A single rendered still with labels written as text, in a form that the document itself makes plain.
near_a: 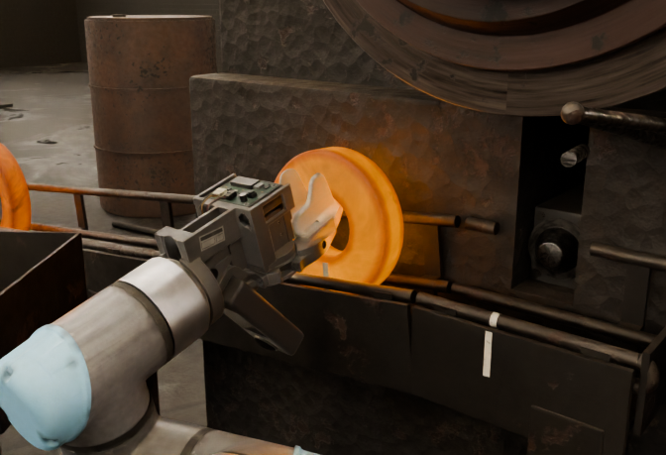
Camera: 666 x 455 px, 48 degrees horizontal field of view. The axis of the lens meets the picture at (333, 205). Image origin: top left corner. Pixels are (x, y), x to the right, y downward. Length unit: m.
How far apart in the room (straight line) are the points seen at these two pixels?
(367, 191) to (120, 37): 2.72
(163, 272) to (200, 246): 0.04
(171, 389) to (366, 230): 1.35
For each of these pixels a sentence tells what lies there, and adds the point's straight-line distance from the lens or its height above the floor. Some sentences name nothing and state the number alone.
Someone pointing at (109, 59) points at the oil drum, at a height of 0.71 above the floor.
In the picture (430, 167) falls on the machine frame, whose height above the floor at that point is 0.81.
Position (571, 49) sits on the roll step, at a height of 0.93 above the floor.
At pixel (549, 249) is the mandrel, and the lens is 0.71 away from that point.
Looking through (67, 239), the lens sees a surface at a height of 0.71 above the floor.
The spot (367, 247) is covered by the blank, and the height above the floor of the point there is 0.74.
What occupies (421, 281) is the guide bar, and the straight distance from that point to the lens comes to 0.74.
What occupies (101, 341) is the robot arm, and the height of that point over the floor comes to 0.73.
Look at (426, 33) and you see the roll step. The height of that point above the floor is 0.94.
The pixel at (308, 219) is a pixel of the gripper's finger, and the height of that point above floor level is 0.77.
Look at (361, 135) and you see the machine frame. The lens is 0.78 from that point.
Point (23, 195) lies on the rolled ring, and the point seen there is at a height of 0.67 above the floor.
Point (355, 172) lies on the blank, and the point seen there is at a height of 0.81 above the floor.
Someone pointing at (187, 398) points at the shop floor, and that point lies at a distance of 1.96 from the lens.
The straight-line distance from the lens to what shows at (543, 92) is 0.57.
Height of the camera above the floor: 0.97
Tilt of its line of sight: 16 degrees down
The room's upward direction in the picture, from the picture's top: straight up
